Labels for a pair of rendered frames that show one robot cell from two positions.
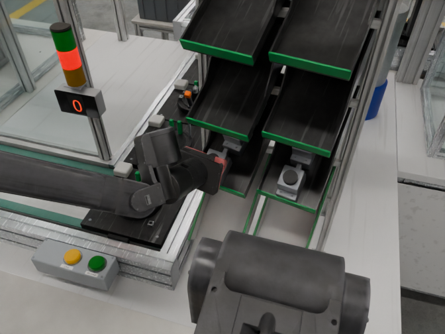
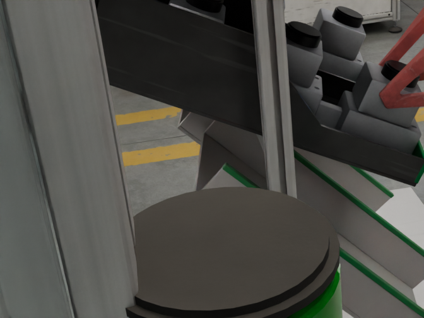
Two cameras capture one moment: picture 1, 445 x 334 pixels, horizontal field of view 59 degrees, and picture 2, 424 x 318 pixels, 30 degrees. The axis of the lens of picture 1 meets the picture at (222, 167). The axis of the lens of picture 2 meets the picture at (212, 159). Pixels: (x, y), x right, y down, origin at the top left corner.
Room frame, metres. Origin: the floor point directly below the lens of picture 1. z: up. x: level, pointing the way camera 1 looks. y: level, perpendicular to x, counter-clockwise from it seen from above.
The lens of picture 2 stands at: (0.96, 0.52, 1.50)
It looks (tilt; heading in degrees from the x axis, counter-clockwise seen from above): 27 degrees down; 250
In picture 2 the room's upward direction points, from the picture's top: 7 degrees counter-clockwise
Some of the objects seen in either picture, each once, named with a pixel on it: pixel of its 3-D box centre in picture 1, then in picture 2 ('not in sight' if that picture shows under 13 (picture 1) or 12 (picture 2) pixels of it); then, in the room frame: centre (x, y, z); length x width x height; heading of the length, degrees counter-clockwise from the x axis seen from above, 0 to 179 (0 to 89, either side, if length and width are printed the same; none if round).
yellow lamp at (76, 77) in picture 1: (74, 73); not in sight; (0.91, 0.39, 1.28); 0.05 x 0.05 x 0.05
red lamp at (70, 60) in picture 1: (69, 56); not in sight; (0.91, 0.39, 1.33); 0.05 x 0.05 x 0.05
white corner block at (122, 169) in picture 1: (124, 171); not in sight; (0.86, 0.31, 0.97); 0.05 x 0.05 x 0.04; 73
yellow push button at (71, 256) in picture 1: (73, 257); not in sight; (0.56, 0.38, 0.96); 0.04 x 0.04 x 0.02
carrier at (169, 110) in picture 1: (195, 94); not in sight; (1.22, 0.10, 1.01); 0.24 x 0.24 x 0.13; 73
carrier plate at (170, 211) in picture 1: (139, 203); not in sight; (0.74, 0.24, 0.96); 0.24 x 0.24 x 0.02; 73
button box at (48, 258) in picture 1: (75, 264); not in sight; (0.56, 0.38, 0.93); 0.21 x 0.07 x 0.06; 73
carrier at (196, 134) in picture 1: (171, 135); not in sight; (0.99, 0.17, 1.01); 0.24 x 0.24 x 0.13; 73
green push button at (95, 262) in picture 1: (97, 264); not in sight; (0.54, 0.32, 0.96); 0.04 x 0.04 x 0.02
